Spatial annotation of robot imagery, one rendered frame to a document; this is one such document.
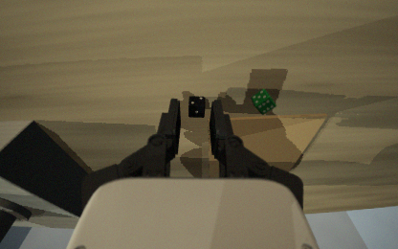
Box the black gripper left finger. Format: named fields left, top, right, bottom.
left=81, top=99, right=181, bottom=212

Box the black die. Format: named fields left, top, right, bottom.
left=188, top=97, right=206, bottom=118

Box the green die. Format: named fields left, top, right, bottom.
left=251, top=89, right=276, bottom=115

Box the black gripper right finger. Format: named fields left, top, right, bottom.
left=210, top=100, right=303, bottom=210

